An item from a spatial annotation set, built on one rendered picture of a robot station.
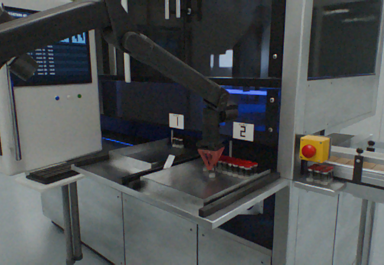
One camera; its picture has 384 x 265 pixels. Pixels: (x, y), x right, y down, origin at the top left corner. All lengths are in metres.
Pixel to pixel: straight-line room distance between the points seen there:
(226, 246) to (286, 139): 0.53
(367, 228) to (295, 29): 0.69
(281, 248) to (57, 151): 1.06
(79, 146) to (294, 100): 1.08
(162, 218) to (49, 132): 0.66
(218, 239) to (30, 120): 0.94
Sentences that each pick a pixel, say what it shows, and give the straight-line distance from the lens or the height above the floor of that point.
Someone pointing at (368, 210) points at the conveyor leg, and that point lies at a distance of 1.22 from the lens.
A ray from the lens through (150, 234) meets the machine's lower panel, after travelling 1.72.
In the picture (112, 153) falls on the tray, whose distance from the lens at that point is 1.32.
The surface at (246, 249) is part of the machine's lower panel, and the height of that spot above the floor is 0.56.
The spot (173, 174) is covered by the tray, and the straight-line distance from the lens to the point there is 1.11.
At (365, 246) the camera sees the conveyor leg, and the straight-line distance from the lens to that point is 1.27.
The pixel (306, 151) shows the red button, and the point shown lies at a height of 1.00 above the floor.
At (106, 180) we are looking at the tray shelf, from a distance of 1.12.
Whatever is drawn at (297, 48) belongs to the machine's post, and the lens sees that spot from 1.06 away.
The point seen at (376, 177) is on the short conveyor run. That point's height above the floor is 0.91.
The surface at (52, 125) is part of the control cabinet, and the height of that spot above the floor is 0.99.
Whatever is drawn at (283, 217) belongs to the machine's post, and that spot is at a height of 0.74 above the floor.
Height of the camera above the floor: 1.25
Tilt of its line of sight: 12 degrees down
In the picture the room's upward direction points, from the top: straight up
